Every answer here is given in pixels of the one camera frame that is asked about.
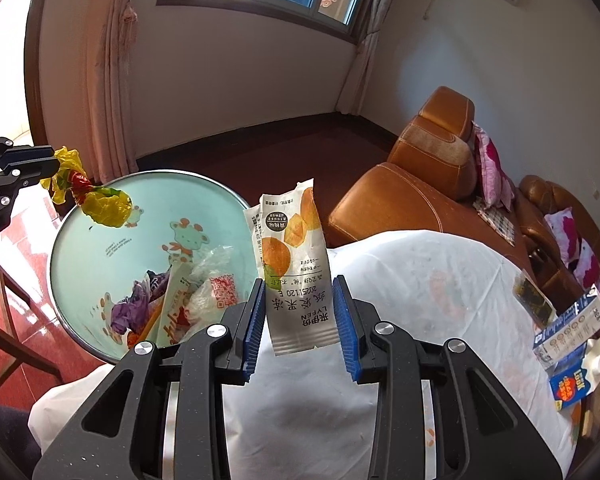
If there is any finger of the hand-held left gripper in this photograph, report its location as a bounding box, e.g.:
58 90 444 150
0 157 60 221
0 126 57 167

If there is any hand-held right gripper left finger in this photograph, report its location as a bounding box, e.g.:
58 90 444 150
32 277 266 480

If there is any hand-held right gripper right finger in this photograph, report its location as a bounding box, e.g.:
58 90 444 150
331 275 566 480

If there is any white jelly packet orange print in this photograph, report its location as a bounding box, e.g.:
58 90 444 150
243 178 342 357

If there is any yellow red candy wrapper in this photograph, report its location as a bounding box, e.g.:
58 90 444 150
40 146 133 228

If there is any clear plastic wrapper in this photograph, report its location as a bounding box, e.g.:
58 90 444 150
187 245 236 286

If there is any purple wrapper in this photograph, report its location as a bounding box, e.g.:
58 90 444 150
109 270 173 336

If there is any mint green cartoon trash bin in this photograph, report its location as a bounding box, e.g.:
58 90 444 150
49 170 261 365

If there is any dark wooden chair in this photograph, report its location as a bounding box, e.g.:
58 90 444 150
0 245 63 401

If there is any white orange-print plastic tablecloth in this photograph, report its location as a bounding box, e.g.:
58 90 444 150
28 230 581 480

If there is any long pink curtain with tassel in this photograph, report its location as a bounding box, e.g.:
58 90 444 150
25 0 141 181

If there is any brown leather chaise sofa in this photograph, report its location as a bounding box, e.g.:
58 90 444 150
326 86 531 281

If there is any checkered cloth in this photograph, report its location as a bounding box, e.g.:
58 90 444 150
472 196 517 247

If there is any dark cloth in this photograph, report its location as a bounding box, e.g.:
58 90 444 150
0 402 43 453

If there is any pink floral pillow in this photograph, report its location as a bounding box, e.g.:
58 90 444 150
472 122 516 211

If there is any tall blue white milk carton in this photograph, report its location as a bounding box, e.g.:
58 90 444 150
532 285 600 368

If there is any blue gable-top carton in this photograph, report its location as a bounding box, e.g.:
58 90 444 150
550 335 600 413

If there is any white magenta flower pillow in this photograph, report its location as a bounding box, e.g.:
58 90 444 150
572 237 600 291
545 207 581 266

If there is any pale pink curtain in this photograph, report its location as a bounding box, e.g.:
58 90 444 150
337 0 411 113

